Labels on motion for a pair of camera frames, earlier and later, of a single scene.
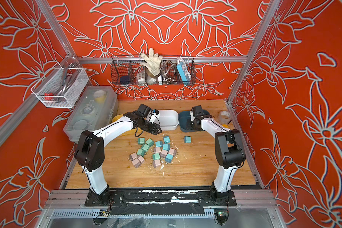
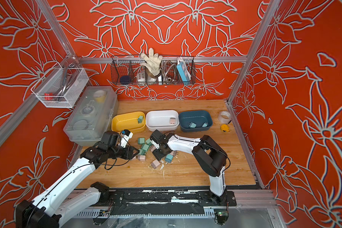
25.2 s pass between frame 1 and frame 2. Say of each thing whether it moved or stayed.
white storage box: stayed
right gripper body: moved
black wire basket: stayed
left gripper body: moved
